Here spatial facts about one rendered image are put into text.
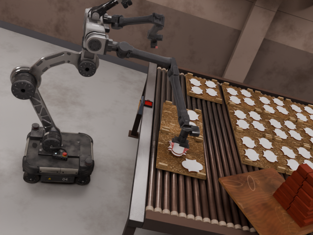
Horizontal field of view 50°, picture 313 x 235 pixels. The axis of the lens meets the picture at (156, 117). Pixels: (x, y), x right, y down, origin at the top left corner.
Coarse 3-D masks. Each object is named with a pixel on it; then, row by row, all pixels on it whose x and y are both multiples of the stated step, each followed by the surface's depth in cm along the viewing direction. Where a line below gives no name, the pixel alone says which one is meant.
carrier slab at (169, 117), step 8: (168, 104) 288; (168, 112) 278; (176, 112) 281; (168, 120) 268; (176, 120) 271; (200, 120) 281; (160, 128) 256; (176, 128) 262; (200, 128) 271; (192, 136) 259
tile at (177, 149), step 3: (174, 144) 238; (177, 144) 239; (171, 147) 234; (174, 147) 235; (177, 147) 236; (180, 147) 237; (183, 147) 238; (174, 150) 232; (177, 150) 233; (180, 150) 234; (183, 150) 235; (177, 153) 231; (180, 153) 231
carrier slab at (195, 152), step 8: (160, 136) 248; (168, 136) 251; (176, 136) 253; (160, 144) 240; (168, 144) 243; (192, 144) 251; (200, 144) 253; (160, 152) 233; (168, 152) 235; (192, 152) 242; (200, 152) 245; (160, 160) 226; (168, 160) 228; (176, 160) 230; (184, 160) 232; (200, 160) 237; (160, 168) 221; (168, 168) 221; (176, 168) 223; (192, 176) 223
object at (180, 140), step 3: (180, 135) 223; (174, 138) 228; (177, 138) 229; (180, 138) 224; (183, 138) 223; (186, 138) 225; (174, 141) 225; (177, 141) 226; (180, 141) 225; (183, 141) 225; (186, 141) 229; (183, 144) 225; (186, 144) 226
